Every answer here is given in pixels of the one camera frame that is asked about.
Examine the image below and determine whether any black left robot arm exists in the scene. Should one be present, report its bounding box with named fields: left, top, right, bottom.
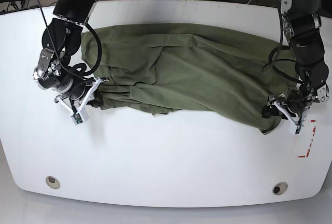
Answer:
left=262, top=0, right=329, bottom=120

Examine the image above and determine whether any red tape rectangle marking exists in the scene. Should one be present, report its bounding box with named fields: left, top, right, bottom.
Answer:
left=294, top=120, right=317, bottom=158

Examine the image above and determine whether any right grey table grommet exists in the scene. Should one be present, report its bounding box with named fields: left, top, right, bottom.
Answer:
left=272, top=182, right=288, bottom=195

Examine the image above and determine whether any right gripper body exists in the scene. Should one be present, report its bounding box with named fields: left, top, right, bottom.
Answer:
left=58, top=77, right=92, bottom=101

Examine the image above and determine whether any grey table grommet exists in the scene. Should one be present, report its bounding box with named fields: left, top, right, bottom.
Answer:
left=46, top=176, right=60, bottom=190
left=272, top=182, right=288, bottom=195

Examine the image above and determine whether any left grey table grommet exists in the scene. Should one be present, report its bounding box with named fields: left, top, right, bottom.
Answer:
left=46, top=176, right=60, bottom=190

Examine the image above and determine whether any green T-shirt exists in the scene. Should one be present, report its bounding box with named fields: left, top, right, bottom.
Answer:
left=81, top=23, right=297, bottom=134

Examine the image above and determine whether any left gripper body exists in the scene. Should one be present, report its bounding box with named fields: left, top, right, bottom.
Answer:
left=284, top=89, right=315, bottom=114

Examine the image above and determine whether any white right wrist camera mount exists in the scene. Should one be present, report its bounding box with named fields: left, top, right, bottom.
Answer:
left=54, top=77, right=110, bottom=125

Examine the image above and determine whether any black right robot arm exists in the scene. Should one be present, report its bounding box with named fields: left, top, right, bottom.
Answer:
left=33, top=0, right=102, bottom=108

